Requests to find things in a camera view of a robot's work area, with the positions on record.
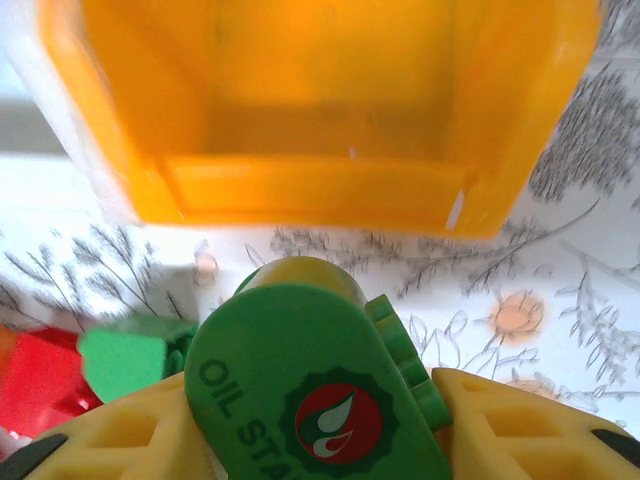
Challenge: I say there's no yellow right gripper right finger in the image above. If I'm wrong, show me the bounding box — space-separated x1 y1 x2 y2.
430 367 640 480

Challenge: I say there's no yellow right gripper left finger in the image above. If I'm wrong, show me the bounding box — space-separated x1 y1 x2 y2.
0 372 231 480

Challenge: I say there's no green oil station lego piece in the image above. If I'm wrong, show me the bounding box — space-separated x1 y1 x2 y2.
182 255 456 480

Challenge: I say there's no green lego brick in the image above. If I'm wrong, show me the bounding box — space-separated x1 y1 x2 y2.
77 314 201 404

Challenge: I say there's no red lego brick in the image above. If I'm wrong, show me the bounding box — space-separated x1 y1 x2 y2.
0 327 106 441

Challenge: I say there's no floral patterned tablecloth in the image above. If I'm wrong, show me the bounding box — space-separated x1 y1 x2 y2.
0 0 640 436

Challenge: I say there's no yellow plastic bin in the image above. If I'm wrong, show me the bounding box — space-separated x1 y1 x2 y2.
37 0 604 239

